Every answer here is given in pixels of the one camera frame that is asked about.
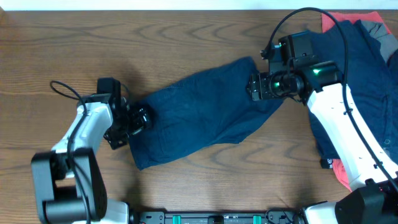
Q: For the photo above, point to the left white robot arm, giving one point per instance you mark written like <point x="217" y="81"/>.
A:
<point x="68" y="184"/>

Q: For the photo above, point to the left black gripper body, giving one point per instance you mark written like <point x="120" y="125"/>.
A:
<point x="129" y="126"/>

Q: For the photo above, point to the navy blue shorts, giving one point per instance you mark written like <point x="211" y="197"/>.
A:
<point x="206" y="108"/>

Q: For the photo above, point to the grey garment on pile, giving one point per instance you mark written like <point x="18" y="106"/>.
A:
<point x="378" y="31"/>

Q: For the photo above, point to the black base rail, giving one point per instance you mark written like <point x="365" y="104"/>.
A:
<point x="270" y="216"/>

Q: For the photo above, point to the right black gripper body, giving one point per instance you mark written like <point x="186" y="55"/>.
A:
<point x="272" y="87"/>

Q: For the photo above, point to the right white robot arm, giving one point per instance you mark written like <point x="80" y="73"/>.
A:
<point x="372" y="175"/>

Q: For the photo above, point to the red garment on pile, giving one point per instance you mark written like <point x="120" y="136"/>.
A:
<point x="348" y="18"/>

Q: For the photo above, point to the navy garment on pile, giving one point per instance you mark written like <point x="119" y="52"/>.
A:
<point x="360" y="77"/>

